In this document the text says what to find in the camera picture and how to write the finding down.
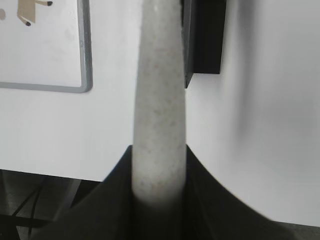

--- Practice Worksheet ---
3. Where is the white deer cutting board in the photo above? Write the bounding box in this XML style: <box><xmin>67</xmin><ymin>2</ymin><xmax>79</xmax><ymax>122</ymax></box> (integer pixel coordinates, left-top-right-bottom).
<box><xmin>0</xmin><ymin>0</ymin><xmax>93</xmax><ymax>94</ymax></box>

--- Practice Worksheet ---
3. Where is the knife with white speckled handle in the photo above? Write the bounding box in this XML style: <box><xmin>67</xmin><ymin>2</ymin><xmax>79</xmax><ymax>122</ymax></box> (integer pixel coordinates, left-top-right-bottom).
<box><xmin>132</xmin><ymin>0</ymin><xmax>186</xmax><ymax>206</ymax></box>

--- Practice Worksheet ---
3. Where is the black knife stand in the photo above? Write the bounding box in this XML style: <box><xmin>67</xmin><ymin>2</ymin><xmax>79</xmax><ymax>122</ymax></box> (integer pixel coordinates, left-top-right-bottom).
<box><xmin>180</xmin><ymin>0</ymin><xmax>226</xmax><ymax>88</ymax></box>

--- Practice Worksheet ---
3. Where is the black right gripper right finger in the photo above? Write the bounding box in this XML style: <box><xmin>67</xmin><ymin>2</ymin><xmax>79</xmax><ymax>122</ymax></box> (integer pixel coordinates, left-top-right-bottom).
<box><xmin>183</xmin><ymin>146</ymin><xmax>320</xmax><ymax>240</ymax></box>

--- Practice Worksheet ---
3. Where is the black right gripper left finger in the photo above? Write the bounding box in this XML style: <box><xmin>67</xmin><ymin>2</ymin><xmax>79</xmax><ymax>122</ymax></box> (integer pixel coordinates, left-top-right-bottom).
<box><xmin>33</xmin><ymin>146</ymin><xmax>135</xmax><ymax>240</ymax></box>

